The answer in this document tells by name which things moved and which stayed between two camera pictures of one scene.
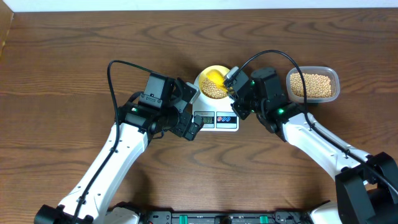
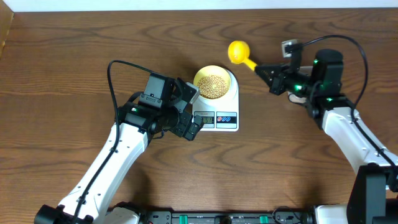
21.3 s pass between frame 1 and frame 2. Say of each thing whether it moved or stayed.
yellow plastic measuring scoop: moved
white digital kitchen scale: stayed
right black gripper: moved
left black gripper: stayed
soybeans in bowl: stayed
